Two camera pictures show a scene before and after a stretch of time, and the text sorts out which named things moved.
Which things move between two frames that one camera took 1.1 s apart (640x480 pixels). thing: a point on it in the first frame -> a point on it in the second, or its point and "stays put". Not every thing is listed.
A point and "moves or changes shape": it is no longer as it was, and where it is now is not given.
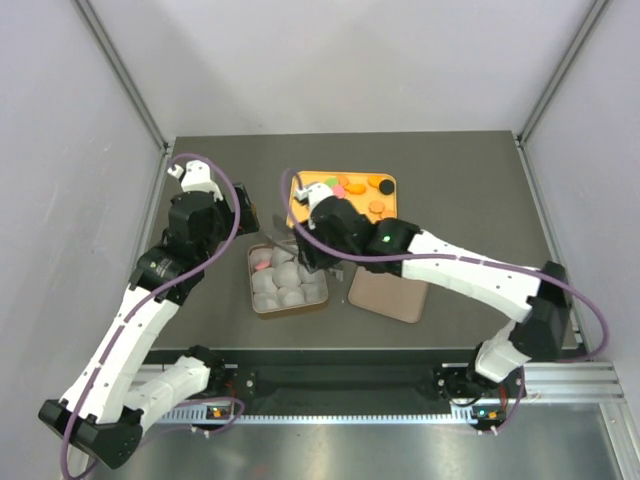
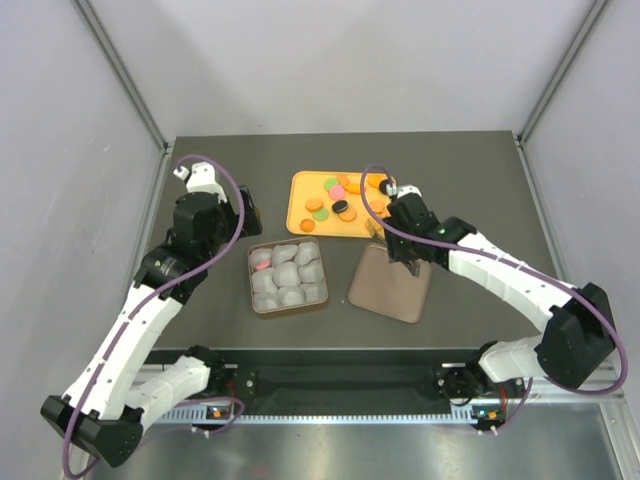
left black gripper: (247, 218) stays put
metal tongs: (284, 234) moves or changes shape
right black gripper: (315, 260) -> (397, 253)
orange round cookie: (376, 206) stays put
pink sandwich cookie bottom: (263, 264) stays put
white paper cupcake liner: (262, 281) stays put
